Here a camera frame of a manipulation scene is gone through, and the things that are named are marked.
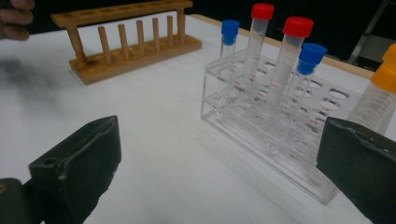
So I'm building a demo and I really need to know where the blue cap test tube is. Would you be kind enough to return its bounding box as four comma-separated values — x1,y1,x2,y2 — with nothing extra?
281,42,329,157
214,20,241,120

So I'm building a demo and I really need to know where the clear acrylic test tube rack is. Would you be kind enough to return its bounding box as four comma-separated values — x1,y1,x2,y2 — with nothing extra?
200,49,362,205

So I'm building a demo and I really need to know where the red cap test tube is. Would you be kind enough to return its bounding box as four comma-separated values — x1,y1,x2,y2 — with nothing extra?
239,3,276,125
264,16,315,156

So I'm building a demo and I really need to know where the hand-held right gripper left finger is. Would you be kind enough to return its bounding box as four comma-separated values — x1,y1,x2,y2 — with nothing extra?
28,115,122,224

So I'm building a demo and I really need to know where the wooden test tube rack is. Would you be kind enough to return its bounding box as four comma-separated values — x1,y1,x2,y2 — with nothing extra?
50,0,204,86

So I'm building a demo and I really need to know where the orange cap test tube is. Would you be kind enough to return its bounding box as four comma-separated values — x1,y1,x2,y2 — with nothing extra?
347,61,396,135
382,43,396,64

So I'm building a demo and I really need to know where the white metal stand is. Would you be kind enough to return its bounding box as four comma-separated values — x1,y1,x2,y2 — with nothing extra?
346,0,396,71

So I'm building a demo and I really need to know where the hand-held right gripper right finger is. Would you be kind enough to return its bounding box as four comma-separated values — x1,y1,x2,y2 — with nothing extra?
316,116,396,224

